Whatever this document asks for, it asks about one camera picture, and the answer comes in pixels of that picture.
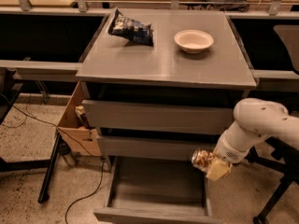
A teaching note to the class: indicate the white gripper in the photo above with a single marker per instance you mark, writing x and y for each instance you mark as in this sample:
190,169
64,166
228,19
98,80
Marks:
226,152

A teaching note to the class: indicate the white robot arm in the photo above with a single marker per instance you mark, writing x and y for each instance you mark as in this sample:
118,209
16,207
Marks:
255,121

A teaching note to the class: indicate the grey open bottom drawer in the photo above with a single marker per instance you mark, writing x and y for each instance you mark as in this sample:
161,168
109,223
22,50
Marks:
149,191

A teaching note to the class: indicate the grey drawer cabinet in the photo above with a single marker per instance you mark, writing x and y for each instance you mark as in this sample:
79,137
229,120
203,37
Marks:
117,70

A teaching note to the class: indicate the grey middle drawer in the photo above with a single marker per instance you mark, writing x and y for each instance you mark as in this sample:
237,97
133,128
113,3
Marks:
150,148

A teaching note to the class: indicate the grey top drawer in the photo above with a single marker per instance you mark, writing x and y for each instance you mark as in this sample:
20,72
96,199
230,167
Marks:
158,118

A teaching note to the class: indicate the white bowl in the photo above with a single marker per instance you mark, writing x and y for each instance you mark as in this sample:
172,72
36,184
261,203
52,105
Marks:
193,41

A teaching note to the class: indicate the cardboard box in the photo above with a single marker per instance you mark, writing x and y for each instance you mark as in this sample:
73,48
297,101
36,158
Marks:
81,140

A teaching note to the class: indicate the black office chair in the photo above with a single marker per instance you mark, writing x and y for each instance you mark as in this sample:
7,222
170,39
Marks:
285,157

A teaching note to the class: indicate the metal bottle on floor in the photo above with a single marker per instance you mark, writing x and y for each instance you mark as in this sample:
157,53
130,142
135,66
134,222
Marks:
67,154

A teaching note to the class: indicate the blue chip bag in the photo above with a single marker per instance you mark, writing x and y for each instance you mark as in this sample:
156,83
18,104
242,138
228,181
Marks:
130,29

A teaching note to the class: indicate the black table leg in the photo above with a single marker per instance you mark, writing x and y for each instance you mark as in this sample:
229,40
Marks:
43,194

